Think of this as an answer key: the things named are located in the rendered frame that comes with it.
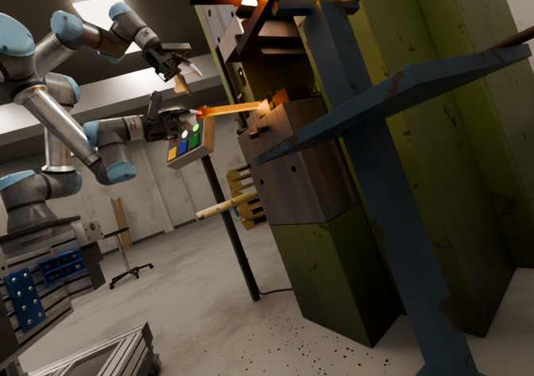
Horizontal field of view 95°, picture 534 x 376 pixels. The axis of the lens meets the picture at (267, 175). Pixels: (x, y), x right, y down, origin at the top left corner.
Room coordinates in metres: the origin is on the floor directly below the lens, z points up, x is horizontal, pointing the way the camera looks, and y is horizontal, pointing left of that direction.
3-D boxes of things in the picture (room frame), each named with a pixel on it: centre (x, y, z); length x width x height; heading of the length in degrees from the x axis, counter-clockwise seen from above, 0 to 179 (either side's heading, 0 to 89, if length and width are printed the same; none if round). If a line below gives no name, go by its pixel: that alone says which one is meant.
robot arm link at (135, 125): (0.79, 0.35, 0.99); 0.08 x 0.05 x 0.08; 34
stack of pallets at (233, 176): (4.40, 0.03, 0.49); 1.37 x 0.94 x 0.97; 102
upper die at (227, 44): (1.20, -0.23, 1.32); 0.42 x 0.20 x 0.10; 124
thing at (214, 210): (1.33, 0.21, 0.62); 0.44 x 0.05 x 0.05; 124
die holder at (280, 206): (1.16, -0.27, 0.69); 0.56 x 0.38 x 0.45; 124
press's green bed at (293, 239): (1.16, -0.27, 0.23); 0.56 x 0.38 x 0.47; 124
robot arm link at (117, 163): (0.76, 0.43, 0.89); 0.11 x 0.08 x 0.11; 44
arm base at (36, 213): (0.99, 0.95, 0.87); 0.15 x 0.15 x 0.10
